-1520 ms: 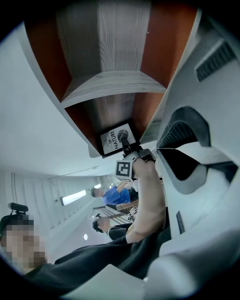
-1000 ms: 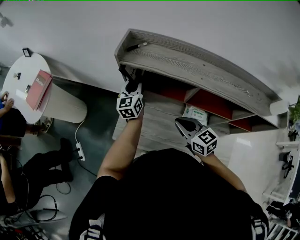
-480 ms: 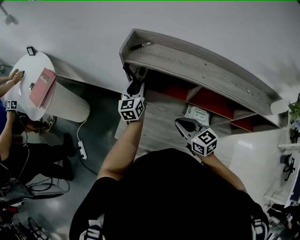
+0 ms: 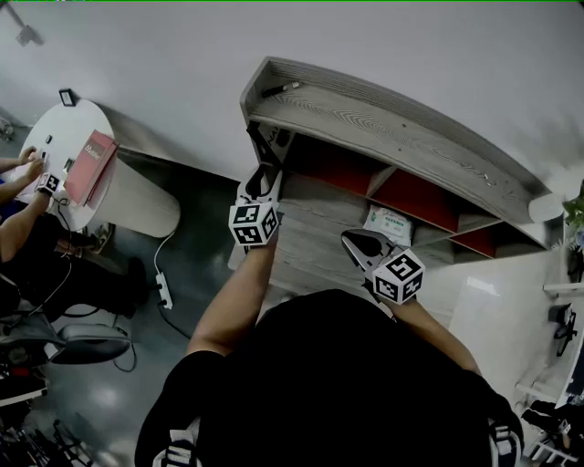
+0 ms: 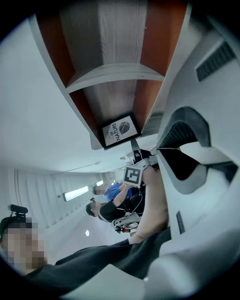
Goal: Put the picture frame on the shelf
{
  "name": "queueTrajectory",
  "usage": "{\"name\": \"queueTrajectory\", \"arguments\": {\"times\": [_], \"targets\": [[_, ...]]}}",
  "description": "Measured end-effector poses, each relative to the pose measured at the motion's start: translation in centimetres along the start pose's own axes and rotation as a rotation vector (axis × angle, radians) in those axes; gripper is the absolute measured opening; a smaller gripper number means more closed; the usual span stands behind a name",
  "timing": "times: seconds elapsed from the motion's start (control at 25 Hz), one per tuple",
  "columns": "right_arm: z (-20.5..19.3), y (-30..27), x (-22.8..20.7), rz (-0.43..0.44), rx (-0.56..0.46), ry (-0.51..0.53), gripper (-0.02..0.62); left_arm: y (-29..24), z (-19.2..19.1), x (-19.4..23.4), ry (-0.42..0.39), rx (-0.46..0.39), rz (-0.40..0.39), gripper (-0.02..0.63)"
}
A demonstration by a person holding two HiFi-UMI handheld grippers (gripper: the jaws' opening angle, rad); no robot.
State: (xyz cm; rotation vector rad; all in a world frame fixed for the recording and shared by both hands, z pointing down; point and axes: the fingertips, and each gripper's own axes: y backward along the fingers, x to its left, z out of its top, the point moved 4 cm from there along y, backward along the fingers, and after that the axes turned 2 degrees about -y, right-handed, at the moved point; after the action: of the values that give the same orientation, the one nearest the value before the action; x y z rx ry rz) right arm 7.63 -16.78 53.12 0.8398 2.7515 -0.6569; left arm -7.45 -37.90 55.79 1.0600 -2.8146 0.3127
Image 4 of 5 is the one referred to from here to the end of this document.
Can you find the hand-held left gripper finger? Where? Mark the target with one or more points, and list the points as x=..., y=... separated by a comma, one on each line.
x=274, y=187
x=255, y=184

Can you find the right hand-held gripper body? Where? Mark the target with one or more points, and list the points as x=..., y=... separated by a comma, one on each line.
x=399, y=278

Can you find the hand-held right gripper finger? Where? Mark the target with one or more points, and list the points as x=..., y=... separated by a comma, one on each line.
x=358, y=255
x=374, y=241

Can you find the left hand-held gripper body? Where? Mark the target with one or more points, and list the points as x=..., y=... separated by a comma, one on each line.
x=253, y=223

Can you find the black framed nature picture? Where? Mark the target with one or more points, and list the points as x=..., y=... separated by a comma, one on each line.
x=269, y=141

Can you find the grey wooden wall shelf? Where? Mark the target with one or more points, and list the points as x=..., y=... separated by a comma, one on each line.
x=388, y=132

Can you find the person's right forearm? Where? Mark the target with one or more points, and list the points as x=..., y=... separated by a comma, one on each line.
x=433, y=337

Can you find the person's left forearm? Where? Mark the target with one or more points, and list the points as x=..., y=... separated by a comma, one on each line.
x=228, y=301

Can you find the white wet wipes pack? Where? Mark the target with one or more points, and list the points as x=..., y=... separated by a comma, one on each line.
x=388, y=223

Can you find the black pen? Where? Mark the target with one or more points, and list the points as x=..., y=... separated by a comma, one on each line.
x=280, y=89

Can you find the white power strip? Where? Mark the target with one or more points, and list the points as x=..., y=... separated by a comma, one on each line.
x=164, y=292

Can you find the person's black shirt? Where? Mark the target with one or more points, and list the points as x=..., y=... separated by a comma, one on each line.
x=328, y=392

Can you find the white vase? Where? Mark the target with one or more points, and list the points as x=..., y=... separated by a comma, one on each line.
x=545, y=209

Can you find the red book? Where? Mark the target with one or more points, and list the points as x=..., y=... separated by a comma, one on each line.
x=91, y=166

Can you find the white round side table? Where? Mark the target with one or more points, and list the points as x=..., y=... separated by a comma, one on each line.
x=68, y=123

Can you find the small black picture frame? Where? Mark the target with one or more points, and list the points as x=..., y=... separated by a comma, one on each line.
x=67, y=97

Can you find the grey wall conduit box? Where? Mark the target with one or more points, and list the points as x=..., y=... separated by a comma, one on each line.
x=27, y=34

